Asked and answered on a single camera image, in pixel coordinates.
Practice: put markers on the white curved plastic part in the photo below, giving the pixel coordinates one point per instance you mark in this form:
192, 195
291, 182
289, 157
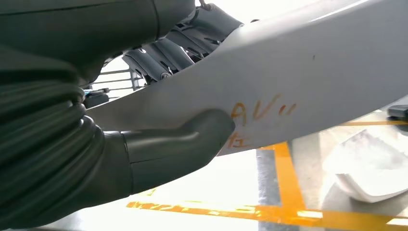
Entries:
373, 178

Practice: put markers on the dark grey object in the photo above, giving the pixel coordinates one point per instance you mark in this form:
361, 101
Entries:
398, 111

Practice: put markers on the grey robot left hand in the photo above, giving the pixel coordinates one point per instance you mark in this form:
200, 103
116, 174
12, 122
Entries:
79, 35

